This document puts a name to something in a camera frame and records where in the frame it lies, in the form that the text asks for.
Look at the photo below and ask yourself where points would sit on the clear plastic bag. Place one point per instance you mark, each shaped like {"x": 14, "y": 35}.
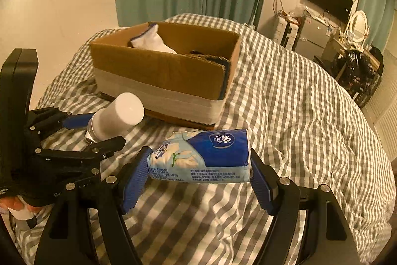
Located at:
{"x": 300, "y": 12}

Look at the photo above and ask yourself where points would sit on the grey small fridge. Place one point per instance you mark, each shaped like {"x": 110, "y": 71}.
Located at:
{"x": 311, "y": 36}

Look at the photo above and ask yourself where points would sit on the white oval mirror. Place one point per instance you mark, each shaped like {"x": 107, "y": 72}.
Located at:
{"x": 359, "y": 26}

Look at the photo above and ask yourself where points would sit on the white plastic bottle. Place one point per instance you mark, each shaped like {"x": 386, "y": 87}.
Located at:
{"x": 118, "y": 116}

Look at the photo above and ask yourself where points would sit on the dark chair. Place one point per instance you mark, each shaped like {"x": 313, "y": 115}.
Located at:
{"x": 322, "y": 60}

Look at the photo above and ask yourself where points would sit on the person's left hand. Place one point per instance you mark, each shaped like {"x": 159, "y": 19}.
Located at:
{"x": 4, "y": 206}

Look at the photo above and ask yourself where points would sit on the blue white tissue pack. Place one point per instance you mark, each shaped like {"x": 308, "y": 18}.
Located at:
{"x": 201, "y": 156}

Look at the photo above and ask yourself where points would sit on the white suitcase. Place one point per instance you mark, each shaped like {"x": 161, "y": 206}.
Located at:
{"x": 285, "y": 32}

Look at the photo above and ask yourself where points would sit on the black handbag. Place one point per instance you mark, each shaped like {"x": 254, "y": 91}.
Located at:
{"x": 376, "y": 56}

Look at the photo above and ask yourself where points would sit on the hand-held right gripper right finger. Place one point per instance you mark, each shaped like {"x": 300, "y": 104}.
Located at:
{"x": 262, "y": 187}

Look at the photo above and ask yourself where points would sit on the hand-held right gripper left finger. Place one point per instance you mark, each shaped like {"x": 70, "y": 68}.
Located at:
{"x": 136, "y": 181}

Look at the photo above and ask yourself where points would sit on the black plastic bags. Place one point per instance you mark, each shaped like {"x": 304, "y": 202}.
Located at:
{"x": 350, "y": 68}

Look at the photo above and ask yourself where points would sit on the green checked blanket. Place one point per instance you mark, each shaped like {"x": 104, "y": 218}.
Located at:
{"x": 294, "y": 128}

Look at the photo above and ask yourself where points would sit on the white sock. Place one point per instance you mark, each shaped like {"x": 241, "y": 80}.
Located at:
{"x": 152, "y": 41}

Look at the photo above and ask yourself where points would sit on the brown cardboard box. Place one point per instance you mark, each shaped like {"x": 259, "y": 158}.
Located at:
{"x": 155, "y": 75}

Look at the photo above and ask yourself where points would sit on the white slatted wardrobe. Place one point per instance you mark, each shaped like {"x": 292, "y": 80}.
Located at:
{"x": 384, "y": 109}

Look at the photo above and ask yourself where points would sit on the white dressing table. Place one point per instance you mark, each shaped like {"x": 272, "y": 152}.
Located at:
{"x": 333, "y": 46}

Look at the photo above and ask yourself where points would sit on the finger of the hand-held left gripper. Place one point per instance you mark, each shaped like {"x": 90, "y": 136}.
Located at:
{"x": 105, "y": 145}
{"x": 76, "y": 121}

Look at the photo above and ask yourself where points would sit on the black suitcase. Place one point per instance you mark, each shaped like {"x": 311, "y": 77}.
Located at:
{"x": 370, "y": 89}

